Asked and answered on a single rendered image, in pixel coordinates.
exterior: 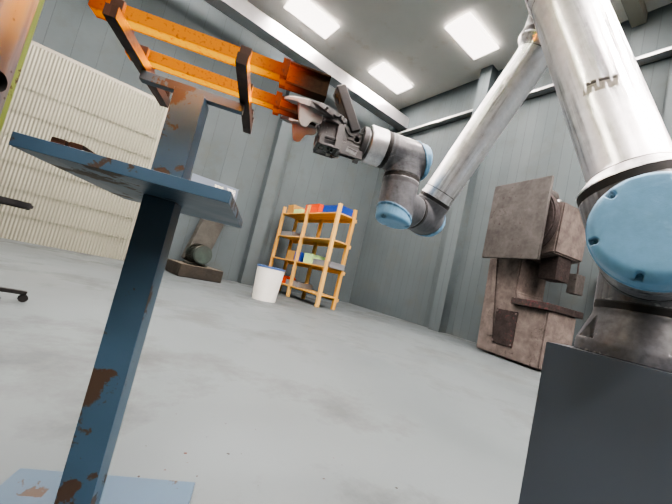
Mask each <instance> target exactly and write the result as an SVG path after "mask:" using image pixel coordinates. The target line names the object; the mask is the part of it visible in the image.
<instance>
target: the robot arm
mask: <svg viewBox="0 0 672 504"><path fill-rule="evenodd" d="M525 3H526V6H527V9H528V12H529V15H528V19H527V22H526V25H525V27H524V29H523V31H522V32H521V34H520V35H519V37H518V44H519V48H518V49H517V51H516V52H515V54H514V55H513V57H512V58H511V60H510V61H509V63H508V64H507V66H506V67H505V69H504V70H503V72H502V73H501V75H500V76H499V78H498V79H497V81H496V82H495V83H494V85H493V86H492V88H491V89H490V91H489V92H488V94H487V95H486V97H485V98H484V100H483V101H482V103H481V104H480V106H479V107H478V109H477V110H476V112H475V113H474V115H473V116H472V118H471V119H470V121H469V122H468V124H467V125H466V127H465V128H464V130H463V131H462V133H461V134H460V136H459V137H458V139H457V140H456V141H455V143H454V144H453V146H452V147H451V149H450V150H449V152H448V153H447V155H446V156H445V158H444V159H443V161H442V162H441V164H440V165H439V167H438V168H437V170H436V171H435V173H434V174H433V176H432V177H431V179H430V180H429V182H428V183H427V185H426V186H425V188H424V189H422V190H421V192H420V193H419V195H417V192H418V187H419V182H420V181H421V180H423V179H424V178H425V177H426V176H427V175H428V173H429V171H430V167H431V165H432V160H433V154H432V150H431V148H430V147H429V146H428V145H426V144H423V143H422V142H420V141H418V140H413V139H410V138H408V137H405V136H402V135H399V134H397V133H394V132H391V131H389V130H387V129H384V128H381V127H378V126H376V125H372V126H370V128H368V127H366V126H364V127H363V128H362V130H361V129H360V126H359V123H358V120H357V116H356V113H355V110H354V107H353V104H352V101H351V98H350V95H349V92H348V89H347V86H346V84H342V85H338V86H337V87H336V89H335V92H334V94H333V97H334V100H335V103H336V106H337V109H338V112H339V113H338V112H336V111H335V110H334V109H332V108H331V107H329V106H327V105H325V104H322V103H320V102H317V101H314V100H310V99H306V98H302V97H298V96H285V97H284V99H285V100H287V101H288V102H290V103H292V104H295V105H297V106H298V120H296V119H293V118H290V117H287V116H284V115H283V116H281V117H280V119H281V120H283V121H285V122H287V123H290V124H292V136H293V140H294V141H296V142H300V141H301V140H302V139H303V137H304V136H305V135H315V134H316V133H317V136H315V139H314V143H313V145H314V147H313V153H316V154H319V155H322V156H325V157H328V158H331V159H333V158H336V157H337V158H338V157H339V156H342V157H345V158H348V159H351V160H352V163H355V164H357V163H358V161H361V162H363V163H366V164H369V165H372V166H375V167H378V168H381V169H384V170H385V172H384V177H383V181H382V186H381V190H380V195H379V199H378V203H377V205H376V214H375V217H376V220H377V221H378V222H379V223H381V224H383V225H386V226H387V227H390V228H395V229H409V230H411V231H413V232H414V233H415V234H417V235H420V236H424V237H432V236H435V235H437V234H438V233H439V232H440V231H441V230H442V229H443V228H444V226H445V222H446V217H445V214H446V213H447V211H448V210H449V208H450V207H451V204H452V203H453V201H454V200H455V198H456V197H457V196H458V194H459V193H460V191H461V190H462V188H463V187H464V186H465V184H466V183H467V181H468V180H469V179H470V177H471V176H472V174H473V173H474V171H475V170H476V169H477V167H478V166H479V164H480V163H481V162H482V160H483V159H484V157H485V156H486V154H487V153H488V152H489V150H490V149H491V147H492V146H493V145H494V143H495V142H496V140H497V139H498V137H499V136H500V135H501V133H502V132H503V130H504V129H505V128H506V126H507V125H508V123H509V122H510V120H511V119H512V118H513V116H514V115H515V113H516V112H517V111H518V109H519V108H520V106H521V105H522V103H523V102H524V101H525V99H526V98H527V96H528V95H529V94H530V92H531V91H532V89H533V88H534V86H535V85H536V84H537V82H538V81H539V79H540V78H541V76H542V75H543V74H544V72H545V71H546V69H547V68H549V71H550V74H551V78H552V81H553V84H554V87H555V90H556V93H557V96H558V99H559V102H560V105H561V108H562V111H563V115H564V118H565V121H566V124H567V127H568V130H569V133H570V136H571V139H572V142H573V145H574V148H575V152H576V155H577V158H578V161H579V164H580V167H581V170H582V173H583V176H584V179H585V182H586V185H585V186H584V188H583V189H582V190H581V191H580V193H579V194H578V195H577V197H576V202H577V206H578V209H579V212H580V216H581V219H582V222H583V225H584V229H585V236H586V243H587V247H588V250H589V252H590V254H591V256H592V258H593V260H594V261H595V263H596V264H597V266H598V268H599V275H598V281H597V287H596V293H595V300H594V306H593V311H592V313H591V315H590V316H589V318H588V319H587V321H586V322H585V324H584V325H583V327H582V328H581V329H580V331H579V332H578V334H577V335H576V337H575V342H574V347H575V348H578V349H581V350H585V351H588V352H592V353H595V354H599V355H603V356H607V357H610V358H614V359H618V360H622V361H626V362H629V363H633V364H637V365H641V366H645V367H649V368H653V369H657V370H661V371H665V372H669V373H672V141H671V138H670V136H669V134H668V132H667V129H666V127H665V125H664V123H663V120H662V118H661V116H660V114H659V111H658V109H657V107H656V105H655V102H654V100H653V98H652V96H651V93H650V91H649V89H648V87H647V84H646V82H645V80H644V78H643V75H642V73H641V71H640V68H639V66H638V64H637V62H636V59H635V57H634V55H633V53H632V50H631V48H630V46H629V44H628V41H627V39H626V37H625V35H624V32H623V30H622V28H621V26H620V23H619V21H618V19H617V17H616V14H615V12H614V10H613V8H612V5H611V3H610V1H609V0H525ZM310 122H313V123H315V124H316V125H315V126H313V125H310V124H309V123H310ZM360 130H361V132H360V133H359V131H360ZM337 155H339V156H337Z"/></svg>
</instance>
